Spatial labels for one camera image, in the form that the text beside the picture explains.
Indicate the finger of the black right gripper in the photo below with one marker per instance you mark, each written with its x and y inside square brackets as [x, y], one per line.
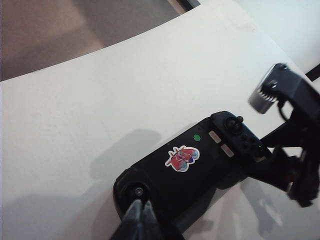
[300, 175]

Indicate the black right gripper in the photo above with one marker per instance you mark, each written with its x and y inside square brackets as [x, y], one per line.
[300, 92]

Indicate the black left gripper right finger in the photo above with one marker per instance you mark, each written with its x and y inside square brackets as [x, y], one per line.
[152, 227]

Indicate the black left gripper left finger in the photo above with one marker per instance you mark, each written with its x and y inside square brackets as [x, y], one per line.
[131, 225]

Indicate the black remote control with joysticks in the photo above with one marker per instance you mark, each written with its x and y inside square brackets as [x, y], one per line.
[200, 180]

